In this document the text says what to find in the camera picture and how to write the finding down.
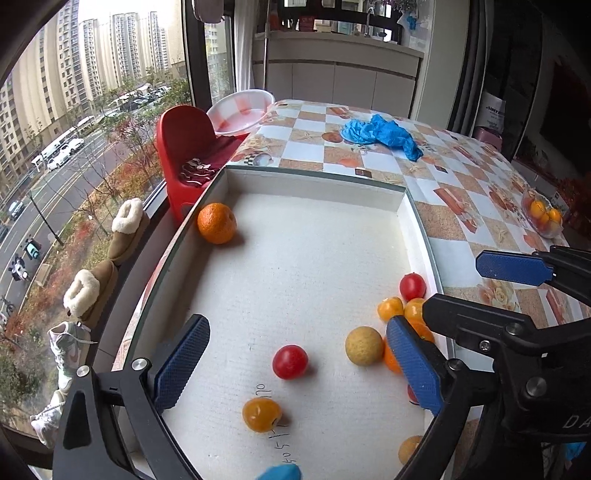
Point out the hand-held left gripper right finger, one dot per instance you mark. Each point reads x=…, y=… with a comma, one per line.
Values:
x=415, y=364

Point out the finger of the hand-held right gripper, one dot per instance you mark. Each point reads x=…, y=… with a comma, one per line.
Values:
x=508, y=267
x=471, y=323

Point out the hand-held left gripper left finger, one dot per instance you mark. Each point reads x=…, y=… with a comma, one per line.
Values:
x=182, y=364

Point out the orange tangerine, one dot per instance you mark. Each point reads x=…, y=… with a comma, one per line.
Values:
x=392, y=362
x=217, y=223

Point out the yellow cherry tomato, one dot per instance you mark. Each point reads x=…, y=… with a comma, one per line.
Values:
x=261, y=414
x=390, y=308
x=413, y=310

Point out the round tan fruit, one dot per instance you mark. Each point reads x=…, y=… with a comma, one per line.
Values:
x=408, y=450
x=364, y=346

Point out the glass fruit bowl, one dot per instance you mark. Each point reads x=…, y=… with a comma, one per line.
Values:
x=551, y=233

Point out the white foam tray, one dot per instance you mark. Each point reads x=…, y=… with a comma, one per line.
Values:
x=300, y=258

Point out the person's right hand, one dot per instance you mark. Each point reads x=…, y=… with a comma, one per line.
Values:
x=575, y=451

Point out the person's left hand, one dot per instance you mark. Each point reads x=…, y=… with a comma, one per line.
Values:
x=279, y=474

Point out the large orange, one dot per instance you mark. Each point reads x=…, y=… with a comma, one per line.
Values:
x=536, y=208
x=554, y=216
x=545, y=223

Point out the red decoration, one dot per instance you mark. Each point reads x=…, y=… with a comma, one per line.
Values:
x=577, y=194

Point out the white sneaker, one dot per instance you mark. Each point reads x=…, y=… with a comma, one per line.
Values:
x=69, y=350
x=48, y=417

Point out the tan fur-lined boot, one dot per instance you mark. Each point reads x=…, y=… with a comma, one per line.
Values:
x=85, y=288
x=129, y=221

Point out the pink plastic stool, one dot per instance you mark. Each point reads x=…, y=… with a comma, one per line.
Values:
x=487, y=136

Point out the white plastic bag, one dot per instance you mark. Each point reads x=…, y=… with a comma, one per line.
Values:
x=490, y=110

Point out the black television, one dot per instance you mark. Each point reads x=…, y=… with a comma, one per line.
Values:
x=568, y=106

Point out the crumpled blue gloves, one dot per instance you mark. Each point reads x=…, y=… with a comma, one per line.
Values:
x=383, y=131

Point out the striped cloth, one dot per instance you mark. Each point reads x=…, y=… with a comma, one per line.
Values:
x=196, y=170

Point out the red plastic chair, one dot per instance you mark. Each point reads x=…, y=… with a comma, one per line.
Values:
x=180, y=134

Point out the white kitchen cabinet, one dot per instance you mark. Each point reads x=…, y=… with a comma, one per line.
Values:
x=341, y=78

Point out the white plastic basin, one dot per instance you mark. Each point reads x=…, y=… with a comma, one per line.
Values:
x=240, y=108

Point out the white hanging cloth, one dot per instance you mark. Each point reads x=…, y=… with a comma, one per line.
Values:
x=207, y=9

